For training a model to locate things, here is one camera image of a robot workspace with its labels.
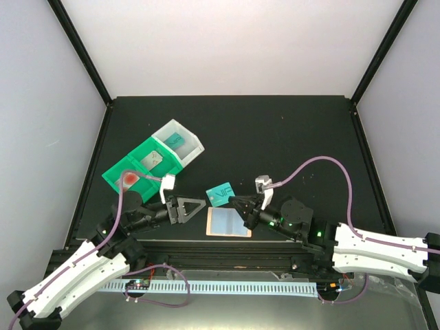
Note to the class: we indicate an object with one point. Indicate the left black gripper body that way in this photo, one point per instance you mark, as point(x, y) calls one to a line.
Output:
point(164, 216)

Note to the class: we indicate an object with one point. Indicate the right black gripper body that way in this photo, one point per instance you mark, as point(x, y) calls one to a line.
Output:
point(254, 221)

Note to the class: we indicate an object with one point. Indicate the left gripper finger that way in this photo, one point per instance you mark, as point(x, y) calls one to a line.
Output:
point(182, 201)
point(188, 210)

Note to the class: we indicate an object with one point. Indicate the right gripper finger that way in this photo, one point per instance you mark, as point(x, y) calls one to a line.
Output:
point(248, 199)
point(245, 211)

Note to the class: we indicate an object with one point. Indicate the tan card holder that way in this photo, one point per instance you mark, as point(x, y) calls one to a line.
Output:
point(225, 222)

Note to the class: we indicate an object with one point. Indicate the teal VIP credit card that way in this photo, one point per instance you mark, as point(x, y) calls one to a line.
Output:
point(174, 141)

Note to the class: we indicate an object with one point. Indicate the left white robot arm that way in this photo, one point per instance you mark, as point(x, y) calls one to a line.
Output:
point(110, 252)

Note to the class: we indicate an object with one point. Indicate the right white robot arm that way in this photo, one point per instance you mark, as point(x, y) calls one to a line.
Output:
point(331, 249)

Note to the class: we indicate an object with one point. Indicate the red dot card in bin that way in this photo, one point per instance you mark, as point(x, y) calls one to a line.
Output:
point(127, 181)

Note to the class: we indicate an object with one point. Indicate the floral card in bin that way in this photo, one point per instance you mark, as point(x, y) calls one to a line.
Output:
point(151, 160)

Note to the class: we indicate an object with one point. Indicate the green bin near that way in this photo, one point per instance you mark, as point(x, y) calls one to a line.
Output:
point(147, 188)

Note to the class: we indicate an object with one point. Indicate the green bin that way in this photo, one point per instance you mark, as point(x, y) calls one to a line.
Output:
point(169, 164)
point(147, 188)

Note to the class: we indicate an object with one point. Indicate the green bin middle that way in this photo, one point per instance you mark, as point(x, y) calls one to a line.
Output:
point(169, 164)

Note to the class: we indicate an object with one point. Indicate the white translucent bin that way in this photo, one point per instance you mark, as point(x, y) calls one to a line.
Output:
point(187, 153)

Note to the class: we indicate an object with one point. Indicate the left controller board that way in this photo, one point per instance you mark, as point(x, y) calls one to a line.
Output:
point(137, 284)

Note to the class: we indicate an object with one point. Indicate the controller board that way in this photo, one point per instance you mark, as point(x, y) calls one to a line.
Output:
point(137, 284)
point(333, 287)

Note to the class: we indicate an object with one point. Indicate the right controller board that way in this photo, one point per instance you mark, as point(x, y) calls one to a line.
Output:
point(333, 287)

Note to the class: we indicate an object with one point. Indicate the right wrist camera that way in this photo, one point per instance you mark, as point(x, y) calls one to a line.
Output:
point(263, 183)

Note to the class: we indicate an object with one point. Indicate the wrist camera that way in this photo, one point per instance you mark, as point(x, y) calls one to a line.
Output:
point(263, 183)
point(166, 183)

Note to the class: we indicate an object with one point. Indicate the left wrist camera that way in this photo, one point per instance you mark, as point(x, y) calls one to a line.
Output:
point(166, 183)

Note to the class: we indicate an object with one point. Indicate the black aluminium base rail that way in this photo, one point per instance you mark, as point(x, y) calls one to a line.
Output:
point(274, 256)

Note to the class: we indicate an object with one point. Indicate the white slotted cable duct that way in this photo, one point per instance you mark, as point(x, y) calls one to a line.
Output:
point(215, 287)

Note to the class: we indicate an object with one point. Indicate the left black frame post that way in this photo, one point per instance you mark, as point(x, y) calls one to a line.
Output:
point(74, 38)

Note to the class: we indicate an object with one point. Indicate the black frame post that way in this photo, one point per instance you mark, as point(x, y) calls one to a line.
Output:
point(398, 22)
point(74, 38)

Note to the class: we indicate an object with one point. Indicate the right black frame post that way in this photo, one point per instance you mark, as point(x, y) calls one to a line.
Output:
point(398, 22)

